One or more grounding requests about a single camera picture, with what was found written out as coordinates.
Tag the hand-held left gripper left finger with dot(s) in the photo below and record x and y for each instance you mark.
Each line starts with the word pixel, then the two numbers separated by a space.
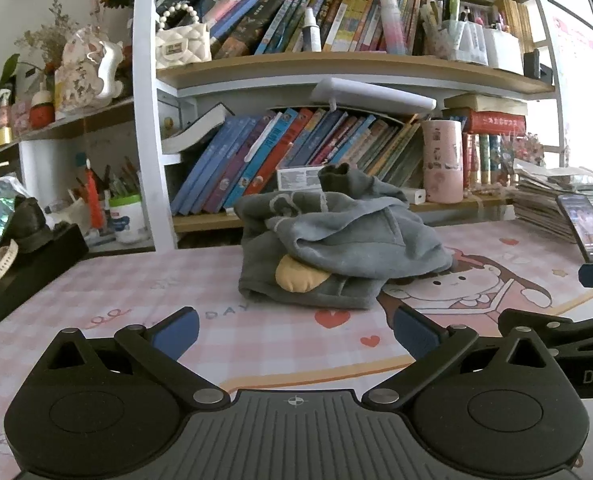
pixel 176 332

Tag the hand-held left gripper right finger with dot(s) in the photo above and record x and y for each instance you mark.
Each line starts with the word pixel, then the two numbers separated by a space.
pixel 414 332

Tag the grey hoodie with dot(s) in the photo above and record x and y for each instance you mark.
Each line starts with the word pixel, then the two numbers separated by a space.
pixel 336 240

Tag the black smartphone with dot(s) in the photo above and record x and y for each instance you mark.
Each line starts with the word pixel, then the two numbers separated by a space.
pixel 586 227

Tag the stack of magazines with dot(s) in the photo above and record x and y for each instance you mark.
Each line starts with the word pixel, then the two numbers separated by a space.
pixel 536 210

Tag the white jar green lid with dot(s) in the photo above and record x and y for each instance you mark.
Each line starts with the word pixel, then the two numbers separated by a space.
pixel 129 220

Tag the small white charger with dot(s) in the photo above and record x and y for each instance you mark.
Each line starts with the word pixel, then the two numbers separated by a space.
pixel 416 196

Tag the white bookshelf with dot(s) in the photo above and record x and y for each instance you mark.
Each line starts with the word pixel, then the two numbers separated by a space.
pixel 151 185

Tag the black box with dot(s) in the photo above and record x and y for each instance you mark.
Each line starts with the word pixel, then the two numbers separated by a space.
pixel 31 280

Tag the red tassel pen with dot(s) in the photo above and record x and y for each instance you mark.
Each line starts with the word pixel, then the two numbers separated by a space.
pixel 94 195

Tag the row of upright thin books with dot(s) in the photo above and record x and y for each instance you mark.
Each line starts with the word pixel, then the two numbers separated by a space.
pixel 484 160

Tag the bundle of pencils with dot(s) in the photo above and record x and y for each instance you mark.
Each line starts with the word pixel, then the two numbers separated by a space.
pixel 119 180

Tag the pink printed cylinder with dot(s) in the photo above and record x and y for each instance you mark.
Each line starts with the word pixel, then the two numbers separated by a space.
pixel 442 160

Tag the white orange medicine box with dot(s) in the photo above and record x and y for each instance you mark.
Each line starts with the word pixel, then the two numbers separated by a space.
pixel 299 177

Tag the row of colourful leaning books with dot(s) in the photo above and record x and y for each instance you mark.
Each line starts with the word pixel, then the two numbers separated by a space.
pixel 256 155

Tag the thick lying book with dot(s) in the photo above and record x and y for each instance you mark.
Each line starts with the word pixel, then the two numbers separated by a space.
pixel 196 130

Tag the iridescent plastic bag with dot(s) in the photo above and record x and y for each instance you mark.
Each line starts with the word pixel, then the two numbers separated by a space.
pixel 1 215

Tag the small black device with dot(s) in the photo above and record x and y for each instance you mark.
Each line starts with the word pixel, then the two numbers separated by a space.
pixel 536 62

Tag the white flat desk lamp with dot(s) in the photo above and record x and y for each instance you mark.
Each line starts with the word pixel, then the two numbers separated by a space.
pixel 371 95

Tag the white pen holder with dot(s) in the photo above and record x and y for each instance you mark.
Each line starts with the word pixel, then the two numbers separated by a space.
pixel 496 47

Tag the small red jar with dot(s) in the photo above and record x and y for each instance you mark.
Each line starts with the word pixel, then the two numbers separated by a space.
pixel 42 112

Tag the gold tape roll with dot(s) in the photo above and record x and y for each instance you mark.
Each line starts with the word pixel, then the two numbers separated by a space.
pixel 1 136

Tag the floral ceramic figurine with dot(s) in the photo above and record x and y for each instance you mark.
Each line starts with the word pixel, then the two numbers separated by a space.
pixel 84 75

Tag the small pink spray bottle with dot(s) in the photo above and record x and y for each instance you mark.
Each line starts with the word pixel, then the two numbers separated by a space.
pixel 5 110

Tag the floral pen holder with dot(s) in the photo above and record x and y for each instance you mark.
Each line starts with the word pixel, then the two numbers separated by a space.
pixel 439 40

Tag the white quilted handbag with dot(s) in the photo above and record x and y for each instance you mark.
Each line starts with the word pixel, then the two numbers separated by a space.
pixel 181 42

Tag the tall pink bottle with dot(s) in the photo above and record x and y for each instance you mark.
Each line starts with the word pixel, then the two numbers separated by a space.
pixel 394 25

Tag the green plant leaf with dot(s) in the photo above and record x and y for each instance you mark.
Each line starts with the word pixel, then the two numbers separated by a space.
pixel 6 70

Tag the white spray bottle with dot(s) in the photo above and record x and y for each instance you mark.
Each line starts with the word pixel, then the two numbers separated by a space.
pixel 311 30

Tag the dried flower bunch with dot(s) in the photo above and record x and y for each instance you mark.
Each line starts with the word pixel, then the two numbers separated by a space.
pixel 51 30

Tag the row of dark paperback books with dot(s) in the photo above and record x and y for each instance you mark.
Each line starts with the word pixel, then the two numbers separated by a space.
pixel 286 15

